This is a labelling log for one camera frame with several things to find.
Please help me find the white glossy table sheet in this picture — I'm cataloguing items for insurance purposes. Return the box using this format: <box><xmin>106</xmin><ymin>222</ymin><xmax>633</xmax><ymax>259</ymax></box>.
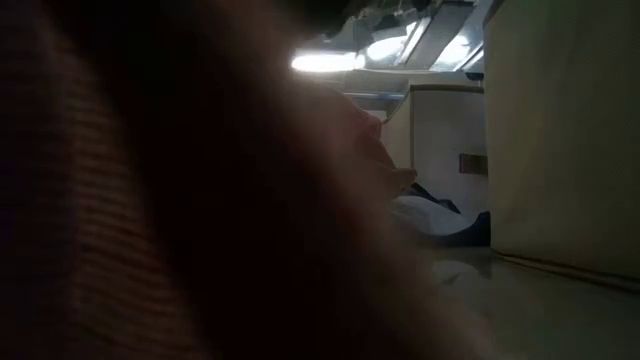
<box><xmin>424</xmin><ymin>244</ymin><xmax>640</xmax><ymax>360</ymax></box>

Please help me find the beige fabric storage bin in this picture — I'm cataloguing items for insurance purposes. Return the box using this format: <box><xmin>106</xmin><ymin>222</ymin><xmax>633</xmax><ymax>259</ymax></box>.
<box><xmin>482</xmin><ymin>0</ymin><xmax>640</xmax><ymax>295</ymax></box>
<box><xmin>382</xmin><ymin>83</ymin><xmax>490</xmax><ymax>224</ymax></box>

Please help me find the pink garment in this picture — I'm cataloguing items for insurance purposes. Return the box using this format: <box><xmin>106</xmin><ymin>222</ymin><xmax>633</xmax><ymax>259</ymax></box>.
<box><xmin>114</xmin><ymin>0</ymin><xmax>506</xmax><ymax>360</ymax></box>

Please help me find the shiny rectangular ceiling duct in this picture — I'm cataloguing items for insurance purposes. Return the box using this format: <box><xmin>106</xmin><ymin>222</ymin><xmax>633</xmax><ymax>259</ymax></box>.
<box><xmin>357</xmin><ymin>0</ymin><xmax>496</xmax><ymax>74</ymax></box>

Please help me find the horizontal ceiling pipe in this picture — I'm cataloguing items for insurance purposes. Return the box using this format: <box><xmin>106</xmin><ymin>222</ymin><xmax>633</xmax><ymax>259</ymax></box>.
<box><xmin>343</xmin><ymin>89</ymin><xmax>407</xmax><ymax>100</ymax></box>

